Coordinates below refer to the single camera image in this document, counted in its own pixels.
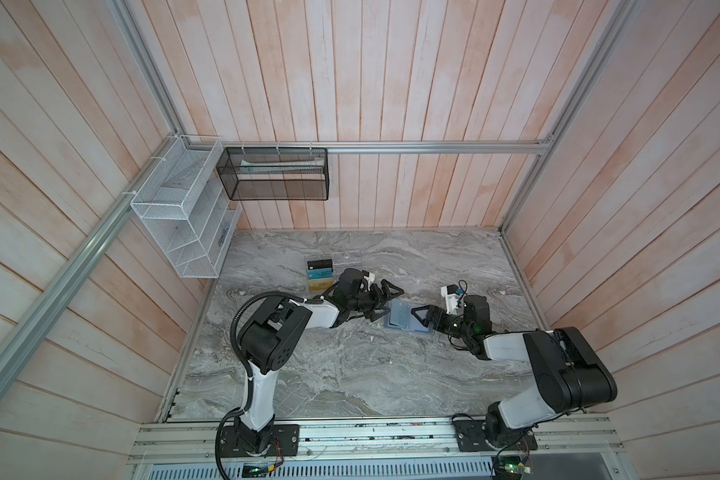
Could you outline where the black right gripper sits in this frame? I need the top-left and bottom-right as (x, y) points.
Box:
(412, 304), (471, 340)

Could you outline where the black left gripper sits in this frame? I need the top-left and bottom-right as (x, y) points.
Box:
(348, 279), (404, 322)

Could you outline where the beige card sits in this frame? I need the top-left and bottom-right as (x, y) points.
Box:
(308, 278), (335, 294)

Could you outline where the teal VIP card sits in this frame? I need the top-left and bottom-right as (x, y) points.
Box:
(307, 268), (333, 281)

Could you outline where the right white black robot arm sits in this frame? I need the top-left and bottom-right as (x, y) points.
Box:
(411, 295), (618, 448)

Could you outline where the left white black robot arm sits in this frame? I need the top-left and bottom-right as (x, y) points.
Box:
(230, 268), (404, 433)

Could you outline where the clear acrylic card stand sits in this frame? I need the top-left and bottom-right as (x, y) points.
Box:
(305, 250), (363, 288)

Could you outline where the white ventilation grille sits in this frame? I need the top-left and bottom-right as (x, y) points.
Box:
(146, 459), (494, 480)

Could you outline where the black mesh basket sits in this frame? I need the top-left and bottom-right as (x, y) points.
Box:
(216, 147), (330, 201)

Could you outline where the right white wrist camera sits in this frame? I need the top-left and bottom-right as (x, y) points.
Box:
(440, 284), (466, 315)

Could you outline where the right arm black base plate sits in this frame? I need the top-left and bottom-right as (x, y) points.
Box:
(451, 417), (538, 452)

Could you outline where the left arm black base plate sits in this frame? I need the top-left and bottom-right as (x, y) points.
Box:
(215, 423), (300, 458)

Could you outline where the white wire mesh shelf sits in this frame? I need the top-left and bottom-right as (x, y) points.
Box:
(131, 135), (242, 279)

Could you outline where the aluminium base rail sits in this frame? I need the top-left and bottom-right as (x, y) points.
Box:
(127, 413), (626, 465)

